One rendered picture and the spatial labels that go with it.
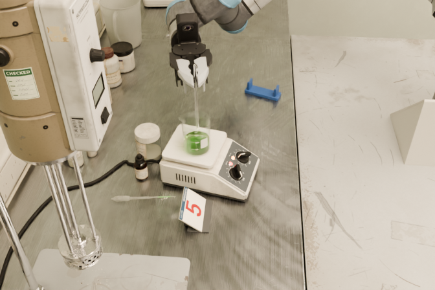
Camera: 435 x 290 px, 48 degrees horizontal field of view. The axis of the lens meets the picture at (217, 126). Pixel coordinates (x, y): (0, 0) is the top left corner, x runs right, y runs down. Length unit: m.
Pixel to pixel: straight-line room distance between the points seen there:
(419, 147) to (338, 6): 1.46
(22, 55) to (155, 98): 0.87
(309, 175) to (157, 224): 0.37
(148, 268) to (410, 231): 0.54
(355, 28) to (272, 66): 1.17
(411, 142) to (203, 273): 0.56
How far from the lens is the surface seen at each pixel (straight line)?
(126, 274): 0.99
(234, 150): 1.13
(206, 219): 1.06
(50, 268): 1.03
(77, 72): 0.56
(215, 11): 1.22
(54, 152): 0.64
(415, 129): 1.19
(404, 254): 1.07
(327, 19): 2.60
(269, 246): 1.02
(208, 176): 1.06
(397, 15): 2.66
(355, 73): 1.54
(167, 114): 1.34
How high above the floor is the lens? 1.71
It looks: 39 degrees down
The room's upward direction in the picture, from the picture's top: 1 degrees counter-clockwise
